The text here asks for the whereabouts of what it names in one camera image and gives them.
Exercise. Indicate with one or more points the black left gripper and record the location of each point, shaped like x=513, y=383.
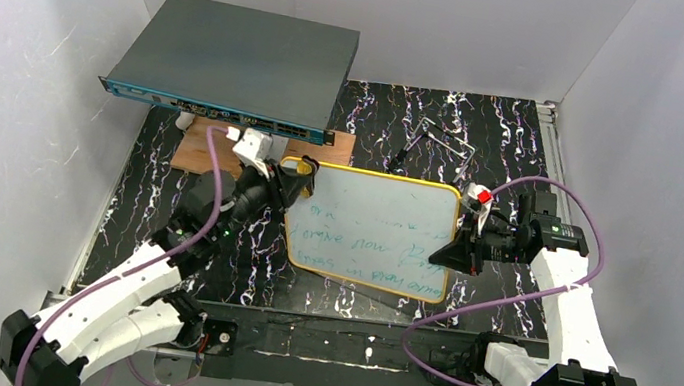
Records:
x=276, y=184

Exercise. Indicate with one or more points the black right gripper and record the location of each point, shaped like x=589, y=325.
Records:
x=475, y=250

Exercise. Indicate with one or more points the yellow black eraser pad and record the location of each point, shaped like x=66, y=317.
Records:
x=307, y=166

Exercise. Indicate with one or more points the yellow-framed whiteboard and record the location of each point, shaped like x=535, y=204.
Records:
x=374, y=229

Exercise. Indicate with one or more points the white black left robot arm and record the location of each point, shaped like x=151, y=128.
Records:
x=140, y=304

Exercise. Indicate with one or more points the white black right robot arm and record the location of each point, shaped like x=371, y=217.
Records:
x=557, y=255

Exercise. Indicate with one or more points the plywood board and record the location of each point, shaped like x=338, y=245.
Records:
x=192, y=154

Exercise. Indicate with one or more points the green white cylinder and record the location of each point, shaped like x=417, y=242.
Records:
x=184, y=121

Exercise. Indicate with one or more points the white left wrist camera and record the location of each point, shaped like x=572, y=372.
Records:
x=252, y=147

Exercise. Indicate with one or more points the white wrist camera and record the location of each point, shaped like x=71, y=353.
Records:
x=252, y=147
x=477, y=200

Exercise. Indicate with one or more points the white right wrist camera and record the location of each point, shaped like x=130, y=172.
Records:
x=477, y=200

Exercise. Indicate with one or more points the grey blue network switch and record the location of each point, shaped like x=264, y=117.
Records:
x=238, y=65

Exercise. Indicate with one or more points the black grey wire stripper pliers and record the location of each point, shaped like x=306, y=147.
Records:
x=427, y=135

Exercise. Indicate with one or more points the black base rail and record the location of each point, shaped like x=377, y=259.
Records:
x=309, y=350

